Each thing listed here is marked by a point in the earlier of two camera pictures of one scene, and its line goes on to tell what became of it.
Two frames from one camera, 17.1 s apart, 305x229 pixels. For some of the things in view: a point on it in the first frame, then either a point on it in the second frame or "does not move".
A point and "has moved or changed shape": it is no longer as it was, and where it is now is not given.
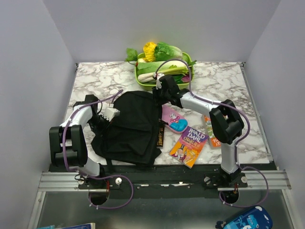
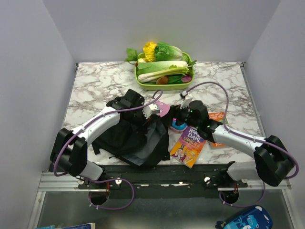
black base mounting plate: [161, 181] does not move
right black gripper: [155, 92] -> [175, 111]
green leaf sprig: [131, 55] does not move
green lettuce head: [164, 52] does not move
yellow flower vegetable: [148, 48] does not move
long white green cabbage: [153, 67] does not move
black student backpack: [136, 136] has moved or changed shape
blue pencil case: [257, 217] does not move
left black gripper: [99, 131] -> [143, 118]
